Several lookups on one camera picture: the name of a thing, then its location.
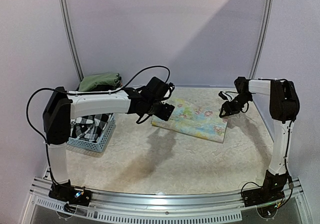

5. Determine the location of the floral pastel cloth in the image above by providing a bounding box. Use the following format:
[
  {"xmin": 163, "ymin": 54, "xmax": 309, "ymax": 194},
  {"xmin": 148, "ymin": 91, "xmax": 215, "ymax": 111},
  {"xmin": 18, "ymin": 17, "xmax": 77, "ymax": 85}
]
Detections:
[{"xmin": 151, "ymin": 97, "xmax": 228, "ymax": 143}]

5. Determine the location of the black white checkered shirt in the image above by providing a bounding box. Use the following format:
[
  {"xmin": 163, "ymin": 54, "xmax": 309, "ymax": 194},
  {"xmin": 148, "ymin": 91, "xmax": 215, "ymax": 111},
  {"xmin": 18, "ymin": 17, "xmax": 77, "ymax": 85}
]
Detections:
[{"xmin": 70, "ymin": 114, "xmax": 111, "ymax": 143}]

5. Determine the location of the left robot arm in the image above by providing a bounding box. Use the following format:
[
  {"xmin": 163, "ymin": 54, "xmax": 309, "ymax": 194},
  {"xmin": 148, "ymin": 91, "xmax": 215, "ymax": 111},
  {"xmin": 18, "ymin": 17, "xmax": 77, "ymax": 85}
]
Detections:
[{"xmin": 42, "ymin": 77, "xmax": 175, "ymax": 201}]

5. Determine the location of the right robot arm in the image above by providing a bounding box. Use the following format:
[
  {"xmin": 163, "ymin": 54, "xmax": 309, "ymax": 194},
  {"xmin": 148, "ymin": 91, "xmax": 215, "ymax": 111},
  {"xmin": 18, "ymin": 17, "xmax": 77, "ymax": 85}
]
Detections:
[{"xmin": 218, "ymin": 76, "xmax": 300, "ymax": 179}]

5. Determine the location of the green folded garment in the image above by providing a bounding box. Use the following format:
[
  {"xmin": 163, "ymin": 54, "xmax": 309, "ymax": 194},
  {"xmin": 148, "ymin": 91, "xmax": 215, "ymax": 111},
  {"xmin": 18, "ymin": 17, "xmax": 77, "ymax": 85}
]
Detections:
[{"xmin": 78, "ymin": 73, "xmax": 122, "ymax": 92}]

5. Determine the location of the black folded garment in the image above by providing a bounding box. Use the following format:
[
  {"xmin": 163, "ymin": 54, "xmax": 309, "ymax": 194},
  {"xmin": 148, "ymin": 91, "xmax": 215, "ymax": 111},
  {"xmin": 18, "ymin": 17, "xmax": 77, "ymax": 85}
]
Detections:
[{"xmin": 94, "ymin": 77, "xmax": 123, "ymax": 91}]

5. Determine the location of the light blue plastic basket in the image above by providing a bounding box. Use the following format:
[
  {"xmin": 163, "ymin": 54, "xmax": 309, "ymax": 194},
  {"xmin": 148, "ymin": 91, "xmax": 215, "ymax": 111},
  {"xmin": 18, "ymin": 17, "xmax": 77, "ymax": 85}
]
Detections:
[{"xmin": 67, "ymin": 114, "xmax": 116, "ymax": 153}]

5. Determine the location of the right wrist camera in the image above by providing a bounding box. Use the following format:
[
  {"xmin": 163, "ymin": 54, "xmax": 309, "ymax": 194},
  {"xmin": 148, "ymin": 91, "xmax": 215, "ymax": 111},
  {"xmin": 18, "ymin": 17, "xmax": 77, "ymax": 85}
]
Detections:
[{"xmin": 218, "ymin": 91, "xmax": 233, "ymax": 101}]

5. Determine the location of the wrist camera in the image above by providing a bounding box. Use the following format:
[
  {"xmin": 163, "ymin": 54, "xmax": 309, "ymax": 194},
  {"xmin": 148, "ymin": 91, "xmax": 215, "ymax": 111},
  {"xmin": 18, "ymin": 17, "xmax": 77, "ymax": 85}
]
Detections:
[
  {"xmin": 218, "ymin": 91, "xmax": 233, "ymax": 101},
  {"xmin": 167, "ymin": 82, "xmax": 175, "ymax": 91}
]

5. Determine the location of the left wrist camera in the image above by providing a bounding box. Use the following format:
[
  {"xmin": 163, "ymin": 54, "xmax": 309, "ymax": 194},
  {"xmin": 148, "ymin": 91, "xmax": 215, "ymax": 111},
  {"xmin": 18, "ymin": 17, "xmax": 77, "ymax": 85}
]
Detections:
[{"xmin": 167, "ymin": 82, "xmax": 175, "ymax": 91}]

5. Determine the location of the right aluminium frame post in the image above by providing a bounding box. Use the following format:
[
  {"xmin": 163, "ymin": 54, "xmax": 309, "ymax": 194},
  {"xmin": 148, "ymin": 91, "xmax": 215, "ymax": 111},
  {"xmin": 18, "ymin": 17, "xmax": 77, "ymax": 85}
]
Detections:
[{"xmin": 248, "ymin": 0, "xmax": 273, "ymax": 78}]

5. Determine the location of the aluminium frame post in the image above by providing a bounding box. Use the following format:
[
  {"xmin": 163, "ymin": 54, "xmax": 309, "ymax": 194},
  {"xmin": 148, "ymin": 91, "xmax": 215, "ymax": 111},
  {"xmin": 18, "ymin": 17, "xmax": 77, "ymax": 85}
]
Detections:
[
  {"xmin": 59, "ymin": 0, "xmax": 84, "ymax": 81},
  {"xmin": 248, "ymin": 0, "xmax": 273, "ymax": 78}
]

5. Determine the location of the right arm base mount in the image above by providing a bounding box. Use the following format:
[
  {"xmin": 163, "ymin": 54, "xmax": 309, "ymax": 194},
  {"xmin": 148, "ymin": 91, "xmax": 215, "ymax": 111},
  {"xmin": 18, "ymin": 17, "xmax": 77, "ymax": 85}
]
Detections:
[{"xmin": 240, "ymin": 170, "xmax": 292, "ymax": 207}]

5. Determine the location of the aluminium front rail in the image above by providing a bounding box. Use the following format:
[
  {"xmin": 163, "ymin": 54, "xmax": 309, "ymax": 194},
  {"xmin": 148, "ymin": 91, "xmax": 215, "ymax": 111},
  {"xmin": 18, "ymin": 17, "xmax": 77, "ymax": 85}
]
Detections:
[{"xmin": 23, "ymin": 178, "xmax": 312, "ymax": 224}]

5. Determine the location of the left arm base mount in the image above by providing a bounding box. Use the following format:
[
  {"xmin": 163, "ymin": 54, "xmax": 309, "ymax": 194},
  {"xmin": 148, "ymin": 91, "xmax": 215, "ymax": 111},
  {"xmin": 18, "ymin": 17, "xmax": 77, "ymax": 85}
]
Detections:
[{"xmin": 48, "ymin": 182, "xmax": 93, "ymax": 207}]

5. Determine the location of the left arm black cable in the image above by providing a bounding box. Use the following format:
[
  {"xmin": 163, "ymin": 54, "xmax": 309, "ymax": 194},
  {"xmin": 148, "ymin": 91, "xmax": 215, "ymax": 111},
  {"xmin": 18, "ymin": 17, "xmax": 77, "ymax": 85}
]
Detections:
[{"xmin": 26, "ymin": 65, "xmax": 171, "ymax": 185}]

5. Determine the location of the left aluminium frame post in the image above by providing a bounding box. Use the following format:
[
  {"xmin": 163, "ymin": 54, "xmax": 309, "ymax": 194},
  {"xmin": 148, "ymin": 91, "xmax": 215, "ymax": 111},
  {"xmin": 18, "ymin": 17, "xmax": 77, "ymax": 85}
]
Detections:
[{"xmin": 59, "ymin": 0, "xmax": 84, "ymax": 81}]

